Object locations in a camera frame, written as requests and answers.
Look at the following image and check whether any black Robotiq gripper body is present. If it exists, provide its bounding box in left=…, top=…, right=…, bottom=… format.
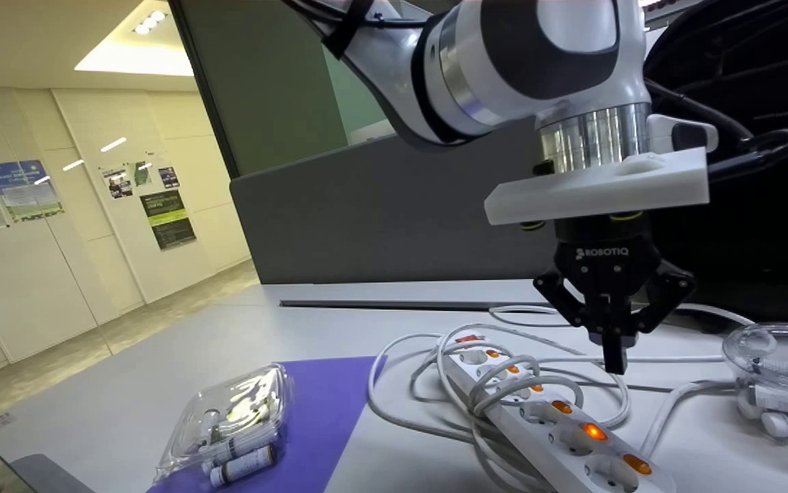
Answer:
left=553, top=216, right=661, bottom=323

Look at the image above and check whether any white gripper mounting plate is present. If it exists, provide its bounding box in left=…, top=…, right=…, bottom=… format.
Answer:
left=480, top=145, right=713, bottom=230

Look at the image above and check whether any clear bag with white parts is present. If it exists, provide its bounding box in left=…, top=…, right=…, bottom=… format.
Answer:
left=718, top=321, right=788, bottom=445

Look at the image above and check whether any grey desk partition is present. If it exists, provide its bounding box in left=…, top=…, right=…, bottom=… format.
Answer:
left=227, top=135, right=564, bottom=287

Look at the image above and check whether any purple mat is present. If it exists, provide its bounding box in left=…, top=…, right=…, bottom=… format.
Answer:
left=146, top=353, right=389, bottom=493

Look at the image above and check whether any clear bag of markers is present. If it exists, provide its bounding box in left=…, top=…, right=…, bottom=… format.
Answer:
left=149, top=361, right=292, bottom=493

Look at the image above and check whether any square ceiling light panel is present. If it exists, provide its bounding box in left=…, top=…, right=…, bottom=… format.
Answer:
left=71, top=0, right=196, bottom=83

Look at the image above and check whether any white multi-switch power strip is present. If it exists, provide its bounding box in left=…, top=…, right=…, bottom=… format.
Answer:
left=434, top=341, right=668, bottom=493

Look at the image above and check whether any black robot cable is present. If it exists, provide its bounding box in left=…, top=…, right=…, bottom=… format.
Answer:
left=643, top=80, right=788, bottom=187

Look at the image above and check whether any white power cord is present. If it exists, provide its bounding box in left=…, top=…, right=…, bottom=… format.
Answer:
left=363, top=301, right=759, bottom=493

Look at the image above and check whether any black green wall poster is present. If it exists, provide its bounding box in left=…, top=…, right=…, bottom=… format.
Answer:
left=138, top=187, right=198, bottom=252

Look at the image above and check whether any small photo wall notice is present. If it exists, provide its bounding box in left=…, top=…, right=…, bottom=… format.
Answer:
left=104, top=167, right=137, bottom=200

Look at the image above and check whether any blue wall poster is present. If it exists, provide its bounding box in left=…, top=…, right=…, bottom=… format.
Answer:
left=0, top=160, right=66, bottom=224

